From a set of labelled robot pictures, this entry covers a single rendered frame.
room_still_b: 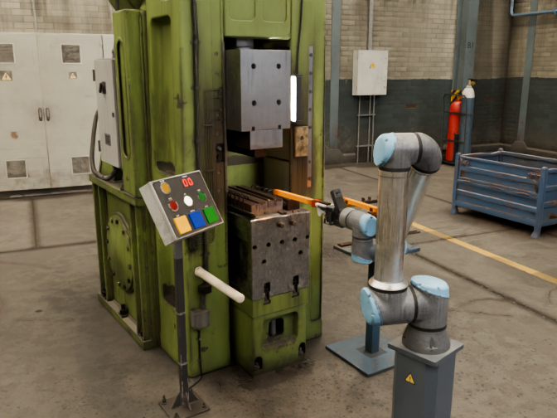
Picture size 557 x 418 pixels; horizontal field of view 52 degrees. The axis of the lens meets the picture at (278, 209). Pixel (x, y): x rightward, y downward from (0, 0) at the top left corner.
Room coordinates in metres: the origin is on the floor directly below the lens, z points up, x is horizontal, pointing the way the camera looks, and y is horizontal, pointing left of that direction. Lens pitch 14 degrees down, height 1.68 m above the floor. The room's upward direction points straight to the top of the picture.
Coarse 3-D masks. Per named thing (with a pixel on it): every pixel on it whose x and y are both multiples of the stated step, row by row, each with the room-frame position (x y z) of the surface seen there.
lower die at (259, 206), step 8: (232, 192) 3.14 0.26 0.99; (240, 192) 3.13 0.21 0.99; (248, 192) 3.09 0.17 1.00; (264, 192) 3.13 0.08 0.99; (232, 200) 3.05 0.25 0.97; (240, 200) 2.99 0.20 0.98; (256, 200) 2.95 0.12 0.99; (264, 200) 2.95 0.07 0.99; (280, 200) 2.98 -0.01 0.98; (240, 208) 2.97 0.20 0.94; (248, 208) 2.90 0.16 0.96; (256, 208) 2.90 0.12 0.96; (264, 208) 2.93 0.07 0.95; (272, 208) 2.95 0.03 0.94; (280, 208) 2.98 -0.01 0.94
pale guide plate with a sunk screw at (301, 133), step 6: (300, 126) 3.22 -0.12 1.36; (306, 126) 3.23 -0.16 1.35; (294, 132) 3.19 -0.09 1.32; (300, 132) 3.20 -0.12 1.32; (306, 132) 3.23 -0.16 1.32; (294, 138) 3.19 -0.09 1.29; (300, 138) 3.21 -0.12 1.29; (306, 138) 3.23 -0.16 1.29; (294, 144) 3.19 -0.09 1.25; (300, 144) 3.20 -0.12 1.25; (306, 144) 3.23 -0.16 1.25; (294, 150) 3.19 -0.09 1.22; (300, 150) 3.20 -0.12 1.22; (306, 150) 3.23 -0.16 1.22; (294, 156) 3.19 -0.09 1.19; (300, 156) 3.21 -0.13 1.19
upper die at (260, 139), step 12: (228, 132) 3.07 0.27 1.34; (240, 132) 2.96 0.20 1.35; (252, 132) 2.89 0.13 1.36; (264, 132) 2.93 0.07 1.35; (276, 132) 2.97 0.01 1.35; (228, 144) 3.07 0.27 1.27; (240, 144) 2.96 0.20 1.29; (252, 144) 2.89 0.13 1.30; (264, 144) 2.93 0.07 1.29; (276, 144) 2.97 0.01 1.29
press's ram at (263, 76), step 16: (240, 64) 2.85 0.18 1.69; (256, 64) 2.90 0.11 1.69; (272, 64) 2.96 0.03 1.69; (288, 64) 3.01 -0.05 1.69; (240, 80) 2.85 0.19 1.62; (256, 80) 2.90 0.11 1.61; (272, 80) 2.96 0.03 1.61; (288, 80) 3.01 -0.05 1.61; (240, 96) 2.86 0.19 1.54; (256, 96) 2.90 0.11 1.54; (272, 96) 2.96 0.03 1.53; (288, 96) 3.01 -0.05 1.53; (240, 112) 2.86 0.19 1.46; (256, 112) 2.90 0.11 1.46; (272, 112) 2.96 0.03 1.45; (288, 112) 3.01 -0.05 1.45; (240, 128) 2.86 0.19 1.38; (256, 128) 2.90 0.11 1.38; (272, 128) 2.96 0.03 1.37; (288, 128) 3.01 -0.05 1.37
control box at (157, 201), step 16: (176, 176) 2.55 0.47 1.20; (192, 176) 2.63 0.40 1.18; (144, 192) 2.42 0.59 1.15; (160, 192) 2.41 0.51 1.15; (176, 192) 2.49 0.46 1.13; (192, 192) 2.57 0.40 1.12; (208, 192) 2.65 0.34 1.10; (160, 208) 2.37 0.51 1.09; (192, 208) 2.51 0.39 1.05; (160, 224) 2.38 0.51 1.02; (208, 224) 2.53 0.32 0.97; (176, 240) 2.33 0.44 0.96
